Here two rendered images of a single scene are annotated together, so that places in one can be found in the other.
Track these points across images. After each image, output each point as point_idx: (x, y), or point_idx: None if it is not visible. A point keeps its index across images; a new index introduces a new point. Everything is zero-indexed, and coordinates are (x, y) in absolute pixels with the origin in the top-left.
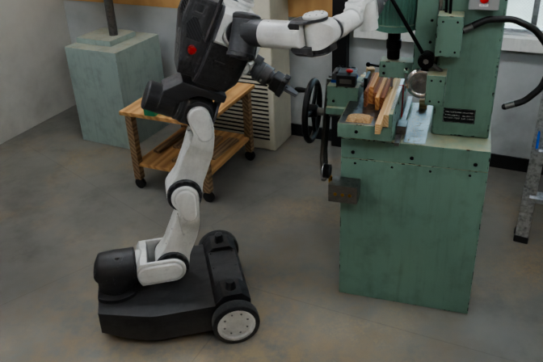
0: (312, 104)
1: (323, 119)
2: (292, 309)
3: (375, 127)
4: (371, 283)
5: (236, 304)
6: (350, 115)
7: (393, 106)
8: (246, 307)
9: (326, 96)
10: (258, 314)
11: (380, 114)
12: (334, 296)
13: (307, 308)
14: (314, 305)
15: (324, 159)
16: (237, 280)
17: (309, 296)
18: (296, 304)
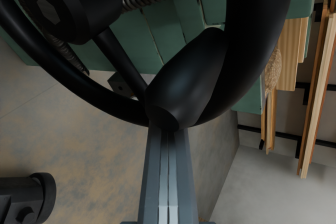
0: None
1: (124, 12)
2: (21, 123)
3: (288, 90)
4: None
5: (50, 205)
6: (273, 82)
7: (311, 25)
8: (56, 194)
9: None
10: (53, 177)
11: (297, 57)
12: (30, 75)
13: (28, 109)
14: (30, 100)
15: (66, 42)
16: (17, 204)
17: (11, 96)
18: (14, 116)
